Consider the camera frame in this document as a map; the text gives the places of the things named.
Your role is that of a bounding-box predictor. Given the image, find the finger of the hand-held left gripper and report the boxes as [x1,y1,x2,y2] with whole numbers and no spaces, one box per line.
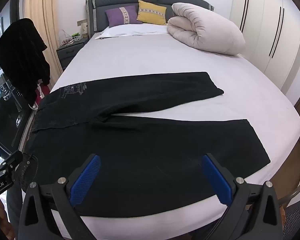
[0,151,23,180]

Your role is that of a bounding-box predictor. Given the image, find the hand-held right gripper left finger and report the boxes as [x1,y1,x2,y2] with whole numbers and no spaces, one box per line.
[18,153,102,240]

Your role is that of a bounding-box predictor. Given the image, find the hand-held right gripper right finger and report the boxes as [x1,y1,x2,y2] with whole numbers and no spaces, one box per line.
[201,152,284,240]

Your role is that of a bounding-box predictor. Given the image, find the black pants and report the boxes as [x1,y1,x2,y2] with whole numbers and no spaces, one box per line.
[19,71,271,218]

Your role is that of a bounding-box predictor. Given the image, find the black glossy screen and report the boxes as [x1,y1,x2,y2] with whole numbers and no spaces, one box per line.
[0,94,38,155]

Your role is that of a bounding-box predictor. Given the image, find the pink cloth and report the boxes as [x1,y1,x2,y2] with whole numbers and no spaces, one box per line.
[34,84,50,107]

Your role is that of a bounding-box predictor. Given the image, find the grey mesh chair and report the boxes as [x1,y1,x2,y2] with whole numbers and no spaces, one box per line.
[277,175,300,240]

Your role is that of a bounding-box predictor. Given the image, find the hanging dark garment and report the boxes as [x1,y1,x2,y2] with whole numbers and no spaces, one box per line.
[0,18,51,106]

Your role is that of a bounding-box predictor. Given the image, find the grey nightstand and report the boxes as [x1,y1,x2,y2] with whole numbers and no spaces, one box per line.
[56,38,90,73]

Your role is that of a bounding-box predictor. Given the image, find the bed with grey headboard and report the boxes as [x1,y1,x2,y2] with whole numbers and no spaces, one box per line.
[49,0,300,240]

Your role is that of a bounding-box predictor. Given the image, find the beige curtain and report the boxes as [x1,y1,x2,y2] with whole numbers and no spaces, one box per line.
[24,0,63,85]

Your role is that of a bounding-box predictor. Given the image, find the folded cream duvet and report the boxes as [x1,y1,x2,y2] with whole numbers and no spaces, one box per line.
[167,2,246,56]

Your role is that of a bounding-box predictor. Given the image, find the white flat pillow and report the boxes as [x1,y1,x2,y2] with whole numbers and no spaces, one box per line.
[95,25,169,40]

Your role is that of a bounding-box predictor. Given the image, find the purple patterned pillow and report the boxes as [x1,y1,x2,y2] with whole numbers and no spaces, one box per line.
[105,5,143,28]

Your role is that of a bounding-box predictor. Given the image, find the cream wardrobe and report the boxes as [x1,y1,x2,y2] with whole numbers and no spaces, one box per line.
[229,0,300,105]

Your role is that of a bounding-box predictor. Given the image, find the yellow patterned pillow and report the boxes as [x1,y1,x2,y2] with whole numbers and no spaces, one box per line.
[136,0,167,26]

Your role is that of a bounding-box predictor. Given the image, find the white wire basket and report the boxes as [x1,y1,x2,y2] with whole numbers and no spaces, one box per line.
[61,35,84,45]

